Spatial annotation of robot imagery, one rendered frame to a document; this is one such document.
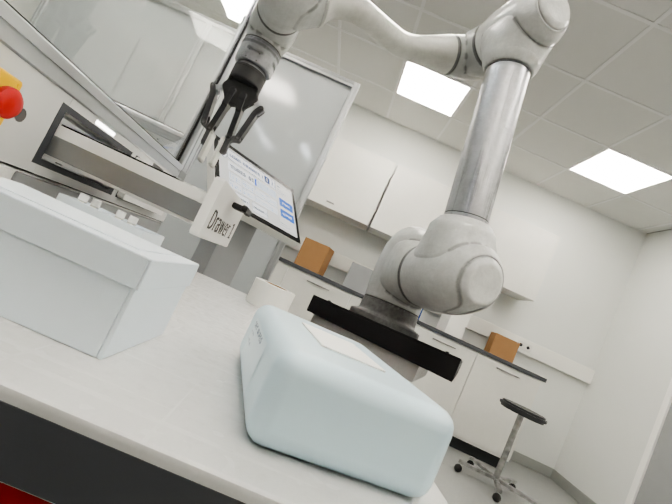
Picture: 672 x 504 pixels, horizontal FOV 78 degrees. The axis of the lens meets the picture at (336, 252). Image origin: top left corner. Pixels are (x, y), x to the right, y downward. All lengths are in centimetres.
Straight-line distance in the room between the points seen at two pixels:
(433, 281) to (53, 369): 76
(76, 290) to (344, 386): 13
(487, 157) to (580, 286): 428
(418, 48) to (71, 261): 105
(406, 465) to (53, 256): 19
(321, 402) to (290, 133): 252
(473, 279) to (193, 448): 73
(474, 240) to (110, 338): 78
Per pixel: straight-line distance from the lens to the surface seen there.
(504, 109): 104
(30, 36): 78
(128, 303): 22
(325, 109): 271
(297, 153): 262
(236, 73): 101
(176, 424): 19
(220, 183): 75
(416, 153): 479
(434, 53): 120
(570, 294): 514
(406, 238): 108
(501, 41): 111
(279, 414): 19
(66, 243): 23
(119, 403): 19
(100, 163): 84
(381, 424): 20
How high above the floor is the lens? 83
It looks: 5 degrees up
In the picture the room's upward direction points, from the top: 25 degrees clockwise
